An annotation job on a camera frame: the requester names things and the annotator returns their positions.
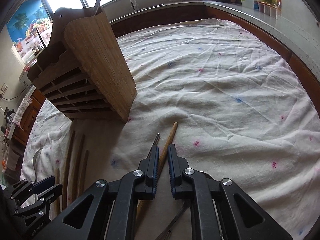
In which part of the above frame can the wooden chopstick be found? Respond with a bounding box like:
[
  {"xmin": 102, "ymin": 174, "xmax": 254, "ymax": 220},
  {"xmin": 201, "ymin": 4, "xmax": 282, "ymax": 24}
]
[
  {"xmin": 62, "ymin": 131, "xmax": 75, "ymax": 210},
  {"xmin": 136, "ymin": 122, "xmax": 178, "ymax": 222}
]

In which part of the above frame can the silver fork left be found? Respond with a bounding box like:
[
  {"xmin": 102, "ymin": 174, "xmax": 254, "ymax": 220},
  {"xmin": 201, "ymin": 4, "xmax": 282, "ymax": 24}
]
[{"xmin": 32, "ymin": 146, "xmax": 43, "ymax": 183}]

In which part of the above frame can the silver fork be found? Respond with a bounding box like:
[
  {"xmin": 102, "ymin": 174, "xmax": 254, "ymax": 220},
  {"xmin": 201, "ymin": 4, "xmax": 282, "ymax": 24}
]
[
  {"xmin": 156, "ymin": 202, "xmax": 189, "ymax": 240},
  {"xmin": 32, "ymin": 146, "xmax": 43, "ymax": 183}
]

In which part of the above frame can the silver fork right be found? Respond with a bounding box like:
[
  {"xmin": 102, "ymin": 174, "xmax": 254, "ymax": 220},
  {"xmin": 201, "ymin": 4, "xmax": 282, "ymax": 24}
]
[{"xmin": 156, "ymin": 202, "xmax": 189, "ymax": 240}]

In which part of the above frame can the pink cloth on counter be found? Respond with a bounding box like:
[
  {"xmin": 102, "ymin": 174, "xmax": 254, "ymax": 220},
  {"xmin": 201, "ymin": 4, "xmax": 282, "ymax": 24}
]
[{"xmin": 12, "ymin": 96, "xmax": 33, "ymax": 130}]

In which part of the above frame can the white floral tablecloth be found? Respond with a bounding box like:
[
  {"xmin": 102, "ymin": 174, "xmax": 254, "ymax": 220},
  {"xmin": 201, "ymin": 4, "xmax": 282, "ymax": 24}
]
[{"xmin": 21, "ymin": 19, "xmax": 319, "ymax": 239}]

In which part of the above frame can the wooden utensil holder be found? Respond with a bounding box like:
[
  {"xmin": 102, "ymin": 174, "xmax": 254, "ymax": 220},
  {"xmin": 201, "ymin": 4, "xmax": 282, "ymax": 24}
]
[{"xmin": 28, "ymin": 7, "xmax": 137, "ymax": 122}]

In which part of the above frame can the tropical fruit poster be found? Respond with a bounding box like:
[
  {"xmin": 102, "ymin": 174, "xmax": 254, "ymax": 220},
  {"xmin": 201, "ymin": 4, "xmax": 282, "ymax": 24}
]
[{"xmin": 7, "ymin": 0, "xmax": 53, "ymax": 63}]

